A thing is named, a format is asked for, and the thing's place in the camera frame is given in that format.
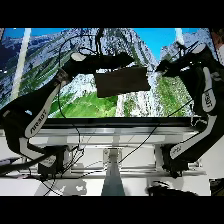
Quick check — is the silver frame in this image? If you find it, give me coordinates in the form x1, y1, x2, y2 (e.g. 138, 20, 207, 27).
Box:
0, 126, 215, 197

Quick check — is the black cable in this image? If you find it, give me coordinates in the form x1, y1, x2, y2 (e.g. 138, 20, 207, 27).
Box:
118, 98, 195, 165
57, 32, 101, 149

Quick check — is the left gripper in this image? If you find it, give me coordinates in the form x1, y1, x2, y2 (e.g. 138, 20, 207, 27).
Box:
112, 51, 136, 69

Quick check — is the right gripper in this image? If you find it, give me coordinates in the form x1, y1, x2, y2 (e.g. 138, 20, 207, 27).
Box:
155, 57, 181, 73

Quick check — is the dark brown garment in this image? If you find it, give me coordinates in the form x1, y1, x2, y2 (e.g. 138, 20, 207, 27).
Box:
93, 65, 152, 99

